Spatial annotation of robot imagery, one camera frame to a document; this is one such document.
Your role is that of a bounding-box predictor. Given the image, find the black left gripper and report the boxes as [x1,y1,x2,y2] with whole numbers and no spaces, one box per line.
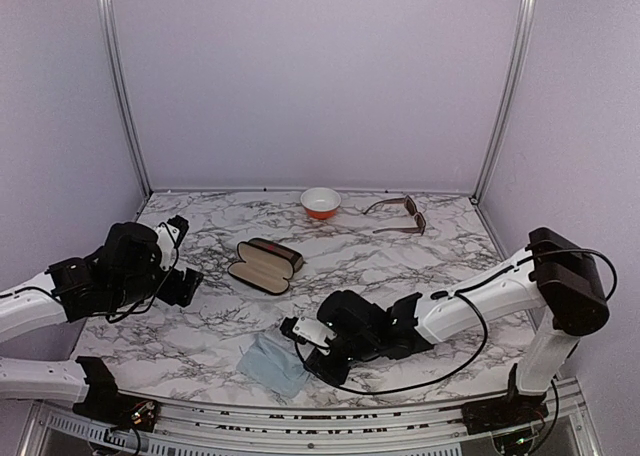
[111,262,203,308]

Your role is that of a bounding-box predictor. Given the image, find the light blue cleaning cloth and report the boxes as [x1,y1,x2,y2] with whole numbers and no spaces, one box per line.
[236,334,309,398]

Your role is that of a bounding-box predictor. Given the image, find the black woven glasses case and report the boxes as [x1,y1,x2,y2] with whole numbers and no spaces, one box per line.
[228,242,294,295]

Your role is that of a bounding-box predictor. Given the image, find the brown striped glasses case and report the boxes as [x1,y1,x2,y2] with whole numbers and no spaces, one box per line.
[248,237,304,272]

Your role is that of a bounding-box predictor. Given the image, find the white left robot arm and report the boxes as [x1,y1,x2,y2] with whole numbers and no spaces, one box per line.
[1,216,203,421]

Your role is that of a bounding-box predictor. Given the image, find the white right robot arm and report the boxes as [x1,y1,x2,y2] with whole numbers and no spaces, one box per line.
[294,227,614,424]

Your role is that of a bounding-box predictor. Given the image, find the brown translucent sunglasses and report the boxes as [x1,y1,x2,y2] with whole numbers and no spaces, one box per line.
[362,195,427,236]

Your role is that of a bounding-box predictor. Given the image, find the white bowl orange outside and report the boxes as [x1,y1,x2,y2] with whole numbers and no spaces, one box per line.
[300,187,342,220]

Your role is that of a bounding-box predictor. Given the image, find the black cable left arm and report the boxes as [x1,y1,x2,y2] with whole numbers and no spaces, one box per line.
[0,245,181,325]

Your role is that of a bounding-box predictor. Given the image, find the aluminium frame rail back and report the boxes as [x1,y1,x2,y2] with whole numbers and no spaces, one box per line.
[148,185,476,195]

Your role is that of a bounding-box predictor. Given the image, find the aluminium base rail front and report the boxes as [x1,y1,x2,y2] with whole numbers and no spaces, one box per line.
[18,379,602,455]

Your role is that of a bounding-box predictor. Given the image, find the aluminium frame post left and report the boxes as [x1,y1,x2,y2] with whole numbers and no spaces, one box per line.
[97,0,152,199]

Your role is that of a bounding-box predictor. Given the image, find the aluminium frame post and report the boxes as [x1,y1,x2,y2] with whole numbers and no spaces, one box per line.
[97,0,152,199]
[471,0,537,206]

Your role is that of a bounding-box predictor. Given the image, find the aluminium frame post right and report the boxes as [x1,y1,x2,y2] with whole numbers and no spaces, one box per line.
[471,0,537,206]

